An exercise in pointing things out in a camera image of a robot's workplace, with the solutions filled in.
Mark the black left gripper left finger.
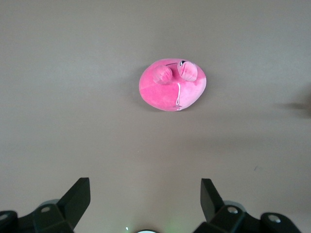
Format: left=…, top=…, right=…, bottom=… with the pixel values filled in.
left=0, top=177, right=91, bottom=233

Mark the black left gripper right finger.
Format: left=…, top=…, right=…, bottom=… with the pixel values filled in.
left=194, top=178, right=302, bottom=233

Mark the pink round plush toy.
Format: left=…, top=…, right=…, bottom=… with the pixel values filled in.
left=138, top=58, right=207, bottom=112

